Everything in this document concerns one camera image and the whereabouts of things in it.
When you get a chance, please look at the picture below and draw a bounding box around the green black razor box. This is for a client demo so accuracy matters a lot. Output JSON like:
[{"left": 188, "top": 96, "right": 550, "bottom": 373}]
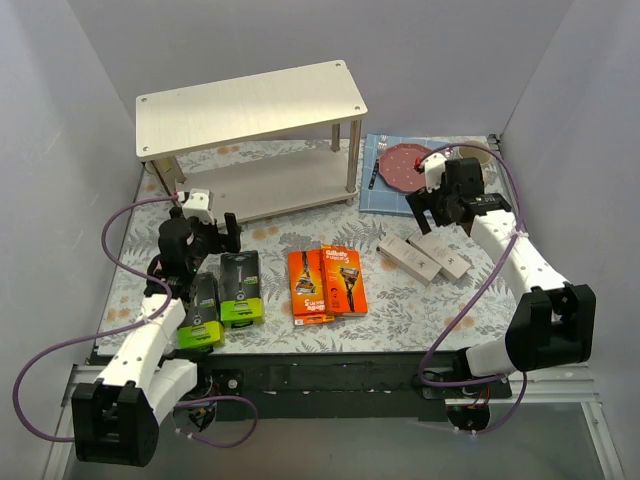
[
  {"left": 178, "top": 272, "right": 225, "bottom": 350},
  {"left": 219, "top": 250, "right": 264, "bottom": 329}
]

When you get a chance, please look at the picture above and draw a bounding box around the orange Gillette razor box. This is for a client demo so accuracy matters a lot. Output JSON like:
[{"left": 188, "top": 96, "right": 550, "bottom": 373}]
[
  {"left": 320, "top": 245, "right": 368, "bottom": 317},
  {"left": 288, "top": 249, "right": 335, "bottom": 327}
]

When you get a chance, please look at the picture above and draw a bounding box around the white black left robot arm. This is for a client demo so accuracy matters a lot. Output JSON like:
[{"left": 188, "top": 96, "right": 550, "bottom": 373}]
[{"left": 71, "top": 207, "right": 241, "bottom": 467}]

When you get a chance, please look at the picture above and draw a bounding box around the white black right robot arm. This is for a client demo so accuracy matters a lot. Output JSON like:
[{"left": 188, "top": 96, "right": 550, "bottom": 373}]
[{"left": 407, "top": 155, "right": 596, "bottom": 398}]

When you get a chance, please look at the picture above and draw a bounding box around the light wooden two-tier shelf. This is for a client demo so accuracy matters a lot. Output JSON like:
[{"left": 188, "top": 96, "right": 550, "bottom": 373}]
[{"left": 135, "top": 60, "right": 368, "bottom": 222}]

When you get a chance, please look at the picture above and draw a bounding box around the cream patterned mug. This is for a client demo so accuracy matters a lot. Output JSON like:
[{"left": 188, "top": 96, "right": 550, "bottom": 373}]
[{"left": 458, "top": 141, "right": 493, "bottom": 168}]

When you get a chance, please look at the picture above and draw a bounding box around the pink dotted plate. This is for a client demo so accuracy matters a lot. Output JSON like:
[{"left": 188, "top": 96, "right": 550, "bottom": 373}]
[{"left": 379, "top": 143, "right": 432, "bottom": 194}]

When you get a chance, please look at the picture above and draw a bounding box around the blue checked cloth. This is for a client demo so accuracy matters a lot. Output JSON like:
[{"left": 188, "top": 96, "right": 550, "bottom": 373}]
[{"left": 359, "top": 134, "right": 446, "bottom": 217}]

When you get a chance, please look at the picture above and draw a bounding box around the white cosmetic box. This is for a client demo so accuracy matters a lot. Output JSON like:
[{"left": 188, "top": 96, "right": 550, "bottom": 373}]
[
  {"left": 407, "top": 231, "right": 471, "bottom": 283},
  {"left": 377, "top": 234, "right": 441, "bottom": 286}
]

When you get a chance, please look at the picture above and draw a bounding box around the floral table mat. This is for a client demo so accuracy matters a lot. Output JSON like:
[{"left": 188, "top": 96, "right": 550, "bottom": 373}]
[{"left": 97, "top": 194, "right": 518, "bottom": 362}]

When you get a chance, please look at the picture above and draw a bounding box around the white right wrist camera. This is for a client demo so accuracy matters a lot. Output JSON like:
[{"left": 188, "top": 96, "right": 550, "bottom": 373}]
[{"left": 414, "top": 153, "right": 447, "bottom": 192}]

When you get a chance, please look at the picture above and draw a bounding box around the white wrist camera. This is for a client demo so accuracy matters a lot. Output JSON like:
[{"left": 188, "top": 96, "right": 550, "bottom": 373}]
[
  {"left": 414, "top": 153, "right": 447, "bottom": 192},
  {"left": 176, "top": 188, "right": 215, "bottom": 225}
]

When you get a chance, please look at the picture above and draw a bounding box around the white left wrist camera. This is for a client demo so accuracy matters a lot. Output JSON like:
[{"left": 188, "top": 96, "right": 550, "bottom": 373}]
[{"left": 176, "top": 188, "right": 215, "bottom": 225}]

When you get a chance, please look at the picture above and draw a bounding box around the silver fork dark handle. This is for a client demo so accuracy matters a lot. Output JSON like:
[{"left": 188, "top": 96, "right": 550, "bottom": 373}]
[{"left": 368, "top": 135, "right": 387, "bottom": 190}]

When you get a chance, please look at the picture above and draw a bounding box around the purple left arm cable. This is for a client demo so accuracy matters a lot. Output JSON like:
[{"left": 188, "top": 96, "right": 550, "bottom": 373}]
[{"left": 12, "top": 195, "right": 259, "bottom": 447}]

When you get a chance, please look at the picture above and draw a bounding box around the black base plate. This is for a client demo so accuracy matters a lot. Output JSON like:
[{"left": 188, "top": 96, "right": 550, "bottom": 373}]
[{"left": 173, "top": 353, "right": 481, "bottom": 422}]

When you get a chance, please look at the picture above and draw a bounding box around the aluminium rail frame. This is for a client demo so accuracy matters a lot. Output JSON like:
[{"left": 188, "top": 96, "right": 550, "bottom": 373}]
[{"left": 42, "top": 133, "right": 626, "bottom": 480}]

